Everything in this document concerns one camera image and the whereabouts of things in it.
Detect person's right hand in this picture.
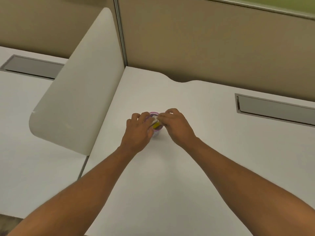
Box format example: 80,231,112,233
157,108,198,148

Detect person's left hand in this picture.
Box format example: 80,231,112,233
120,112,156,154

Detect clear cup with pink rim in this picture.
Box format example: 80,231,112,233
149,112,163,138

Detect white and yellow packet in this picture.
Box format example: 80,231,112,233
149,115,161,129

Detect person's left forearm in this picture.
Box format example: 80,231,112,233
7,146,138,236

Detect person's right forearm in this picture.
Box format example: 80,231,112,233
183,138,315,236

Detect white desk divider panel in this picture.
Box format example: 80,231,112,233
29,7,126,155

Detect beige partition screen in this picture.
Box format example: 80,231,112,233
0,0,122,65
116,0,315,102

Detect silver partition post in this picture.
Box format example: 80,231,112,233
113,0,129,67

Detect grey cable tray cover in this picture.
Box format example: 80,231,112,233
0,55,65,80
235,93,315,128

